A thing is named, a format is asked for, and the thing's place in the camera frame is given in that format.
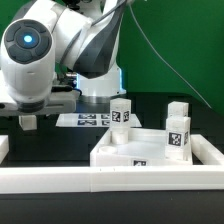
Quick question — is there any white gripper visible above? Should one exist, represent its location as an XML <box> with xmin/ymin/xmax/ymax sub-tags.
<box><xmin>0</xmin><ymin>85</ymin><xmax>81</xmax><ymax>116</ymax></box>

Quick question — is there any white square table top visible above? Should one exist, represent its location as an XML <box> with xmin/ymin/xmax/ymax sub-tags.
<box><xmin>90</xmin><ymin>128</ymin><xmax>193</xmax><ymax>167</ymax></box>

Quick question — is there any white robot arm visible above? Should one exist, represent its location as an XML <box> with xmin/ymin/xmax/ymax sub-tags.
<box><xmin>0</xmin><ymin>0</ymin><xmax>133</xmax><ymax>116</ymax></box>

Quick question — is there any white U-shaped fence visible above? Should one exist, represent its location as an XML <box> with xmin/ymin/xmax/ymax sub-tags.
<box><xmin>0</xmin><ymin>135</ymin><xmax>224</xmax><ymax>194</ymax></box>

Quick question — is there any white marker base plate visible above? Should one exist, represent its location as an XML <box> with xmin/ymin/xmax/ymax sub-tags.
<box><xmin>56</xmin><ymin>113</ymin><xmax>141</xmax><ymax>127</ymax></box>

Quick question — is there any thin grey cable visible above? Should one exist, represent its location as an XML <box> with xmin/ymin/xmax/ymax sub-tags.
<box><xmin>127</xmin><ymin>3</ymin><xmax>213</xmax><ymax>110</ymax></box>

